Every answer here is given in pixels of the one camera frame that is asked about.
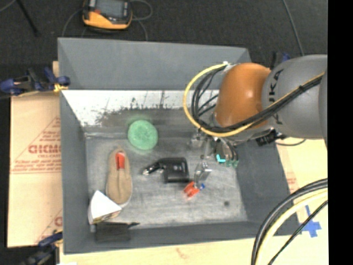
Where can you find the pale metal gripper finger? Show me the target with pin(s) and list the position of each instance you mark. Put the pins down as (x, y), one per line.
(207, 173)
(198, 174)

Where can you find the red and blue small toy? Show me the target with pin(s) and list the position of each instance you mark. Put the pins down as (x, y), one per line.
(191, 190)

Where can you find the grey metal bin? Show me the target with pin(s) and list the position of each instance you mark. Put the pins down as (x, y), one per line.
(171, 203)

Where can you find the black and silver clip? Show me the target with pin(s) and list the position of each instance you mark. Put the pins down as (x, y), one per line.
(151, 168)

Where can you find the tan slip-on shoe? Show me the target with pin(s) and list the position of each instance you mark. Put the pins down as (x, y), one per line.
(119, 181)

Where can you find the brown cardboard board red print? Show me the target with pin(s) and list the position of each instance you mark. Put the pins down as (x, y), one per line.
(33, 181)

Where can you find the black cylinder on white bracket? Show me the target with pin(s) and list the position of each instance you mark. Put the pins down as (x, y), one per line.
(265, 140)

